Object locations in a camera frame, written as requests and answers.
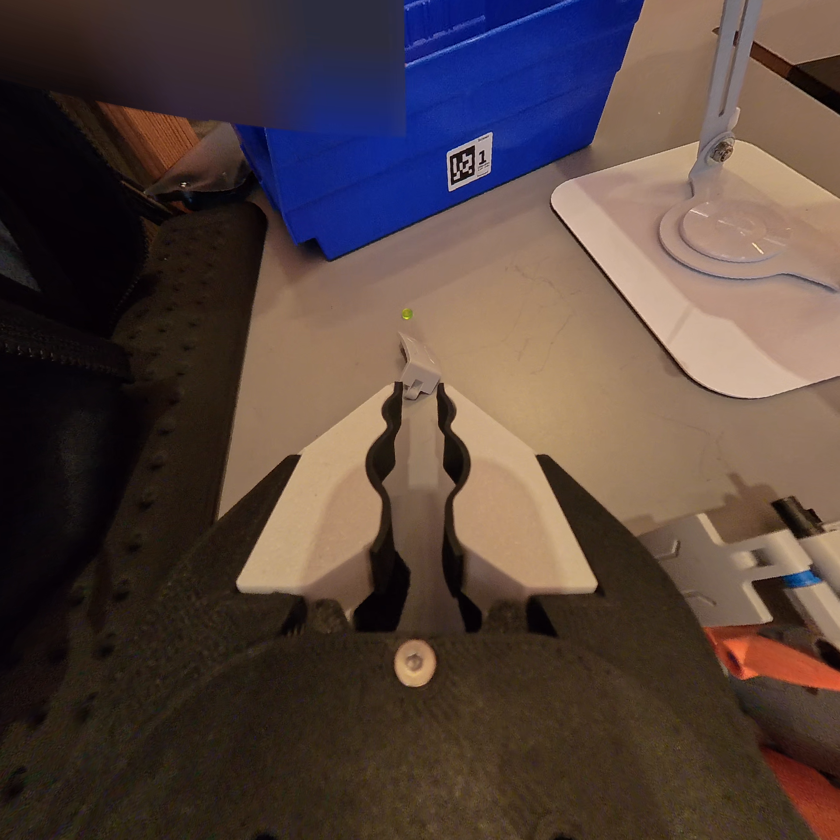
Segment grey orange toy brick model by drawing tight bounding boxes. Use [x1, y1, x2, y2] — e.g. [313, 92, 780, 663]
[637, 495, 840, 840]

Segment black studded foam pad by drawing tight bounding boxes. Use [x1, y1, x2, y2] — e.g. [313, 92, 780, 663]
[0, 200, 269, 840]

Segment dark wooden table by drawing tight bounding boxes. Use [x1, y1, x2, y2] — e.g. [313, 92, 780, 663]
[751, 39, 840, 116]

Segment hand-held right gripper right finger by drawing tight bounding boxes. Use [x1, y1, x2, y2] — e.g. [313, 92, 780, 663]
[434, 382, 599, 622]

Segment wooden furniture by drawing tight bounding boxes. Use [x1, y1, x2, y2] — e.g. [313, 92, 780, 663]
[59, 95, 201, 185]

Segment small grey curved brick piece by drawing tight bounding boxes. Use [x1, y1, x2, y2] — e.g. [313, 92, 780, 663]
[395, 330, 439, 403]

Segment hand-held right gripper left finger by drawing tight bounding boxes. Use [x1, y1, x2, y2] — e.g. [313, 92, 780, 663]
[236, 381, 412, 622]

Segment white stand with base plate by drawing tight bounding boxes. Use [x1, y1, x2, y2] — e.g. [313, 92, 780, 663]
[551, 0, 840, 400]

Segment blue plastic bin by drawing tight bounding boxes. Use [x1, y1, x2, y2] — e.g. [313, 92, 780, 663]
[235, 0, 647, 262]

